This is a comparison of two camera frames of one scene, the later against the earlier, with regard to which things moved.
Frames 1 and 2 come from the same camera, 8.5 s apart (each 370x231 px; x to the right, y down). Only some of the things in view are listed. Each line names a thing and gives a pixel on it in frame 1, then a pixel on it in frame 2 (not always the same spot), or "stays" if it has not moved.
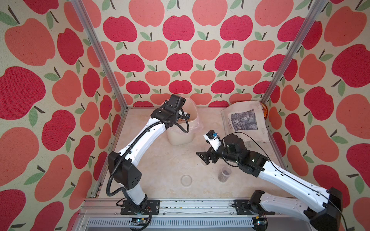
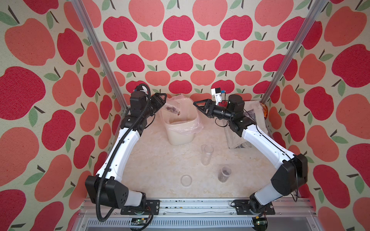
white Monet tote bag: (247, 121) stays
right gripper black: (205, 156) → (210, 104)
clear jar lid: (186, 180) stays
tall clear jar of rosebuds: (204, 148) stays
